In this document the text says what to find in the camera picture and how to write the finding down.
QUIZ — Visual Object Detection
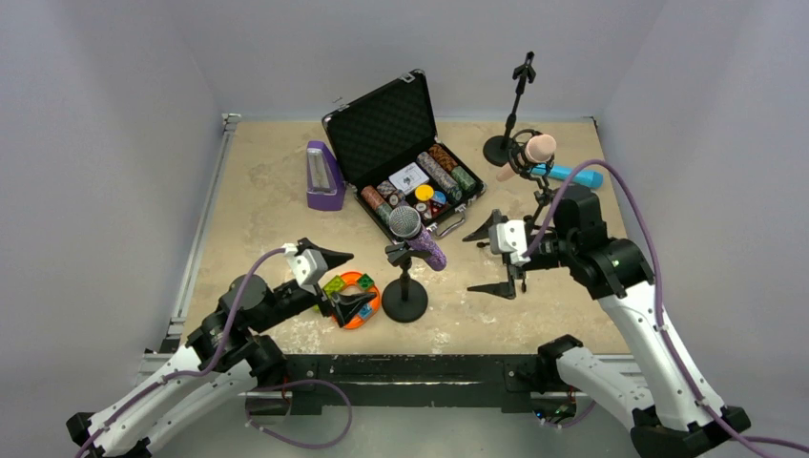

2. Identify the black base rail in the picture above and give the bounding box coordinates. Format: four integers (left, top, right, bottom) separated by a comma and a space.
246, 353, 598, 419

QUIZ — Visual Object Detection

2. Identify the blue square brick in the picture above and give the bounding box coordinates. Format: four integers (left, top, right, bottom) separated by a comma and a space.
357, 303, 373, 321

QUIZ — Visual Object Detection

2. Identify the green square brick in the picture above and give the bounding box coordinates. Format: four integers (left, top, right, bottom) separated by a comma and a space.
357, 274, 375, 291

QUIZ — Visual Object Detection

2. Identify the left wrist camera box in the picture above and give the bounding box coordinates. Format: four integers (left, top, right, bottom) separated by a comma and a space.
282, 243, 328, 293

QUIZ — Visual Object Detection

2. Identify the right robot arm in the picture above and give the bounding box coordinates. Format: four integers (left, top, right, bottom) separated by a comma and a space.
466, 184, 751, 457

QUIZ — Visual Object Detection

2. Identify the yellow dealer button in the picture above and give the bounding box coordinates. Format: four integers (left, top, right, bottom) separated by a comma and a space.
414, 184, 435, 202

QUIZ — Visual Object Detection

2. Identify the orange curved toy track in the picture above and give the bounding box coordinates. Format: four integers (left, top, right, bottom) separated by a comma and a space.
332, 271, 382, 330

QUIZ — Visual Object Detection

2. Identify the black poker chip case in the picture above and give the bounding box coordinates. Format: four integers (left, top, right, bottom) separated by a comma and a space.
322, 69, 487, 240

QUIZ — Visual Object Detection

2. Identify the blue microphone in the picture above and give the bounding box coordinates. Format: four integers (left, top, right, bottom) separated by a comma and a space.
529, 164, 605, 190

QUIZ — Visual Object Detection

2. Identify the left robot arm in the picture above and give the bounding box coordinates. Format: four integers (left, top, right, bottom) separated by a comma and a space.
66, 238, 375, 457

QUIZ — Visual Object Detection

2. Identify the purple glitter microphone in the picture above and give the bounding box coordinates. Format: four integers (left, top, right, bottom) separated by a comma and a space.
388, 206, 447, 272

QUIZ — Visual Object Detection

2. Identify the lime green long brick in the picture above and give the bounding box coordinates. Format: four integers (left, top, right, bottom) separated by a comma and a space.
322, 276, 347, 296

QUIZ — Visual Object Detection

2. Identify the white playing card box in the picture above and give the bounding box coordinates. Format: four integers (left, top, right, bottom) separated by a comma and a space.
388, 162, 430, 196

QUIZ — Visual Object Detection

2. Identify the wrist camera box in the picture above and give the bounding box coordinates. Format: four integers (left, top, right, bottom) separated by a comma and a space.
282, 243, 328, 293
488, 219, 529, 266

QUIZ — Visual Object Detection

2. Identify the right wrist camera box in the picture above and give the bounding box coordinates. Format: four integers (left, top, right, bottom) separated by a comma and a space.
488, 219, 529, 266

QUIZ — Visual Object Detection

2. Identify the black tripod shock-mount stand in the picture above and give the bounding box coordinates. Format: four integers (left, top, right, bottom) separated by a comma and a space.
476, 128, 555, 293

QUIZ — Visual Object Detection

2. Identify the beige pink microphone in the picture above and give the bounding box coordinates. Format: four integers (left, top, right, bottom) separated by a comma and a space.
496, 134, 557, 181

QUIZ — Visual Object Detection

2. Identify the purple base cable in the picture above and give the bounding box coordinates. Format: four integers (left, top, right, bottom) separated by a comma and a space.
244, 379, 354, 451

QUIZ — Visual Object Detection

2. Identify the purple metronome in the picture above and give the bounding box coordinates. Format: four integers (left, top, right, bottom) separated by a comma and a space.
306, 140, 345, 212

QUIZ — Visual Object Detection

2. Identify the black round-base stand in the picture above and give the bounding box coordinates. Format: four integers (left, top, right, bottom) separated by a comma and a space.
483, 52, 536, 166
382, 243, 430, 323

